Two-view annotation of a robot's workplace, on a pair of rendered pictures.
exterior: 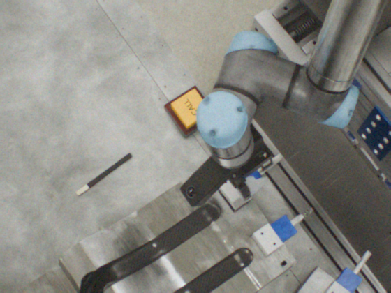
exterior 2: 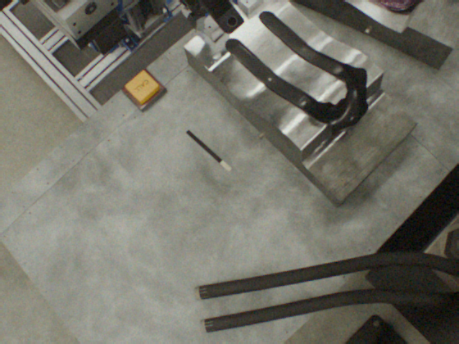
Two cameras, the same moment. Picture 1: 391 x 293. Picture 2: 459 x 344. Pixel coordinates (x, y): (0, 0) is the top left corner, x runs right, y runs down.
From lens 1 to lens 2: 84 cm
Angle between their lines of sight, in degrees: 21
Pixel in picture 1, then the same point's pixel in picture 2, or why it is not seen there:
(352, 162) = (152, 47)
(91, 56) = (101, 183)
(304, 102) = not seen: outside the picture
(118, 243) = (275, 106)
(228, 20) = not seen: hidden behind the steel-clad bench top
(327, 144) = (140, 65)
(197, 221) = (242, 55)
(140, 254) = (279, 91)
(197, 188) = (228, 15)
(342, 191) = not seen: hidden behind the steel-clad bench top
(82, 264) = (303, 127)
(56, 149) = (191, 196)
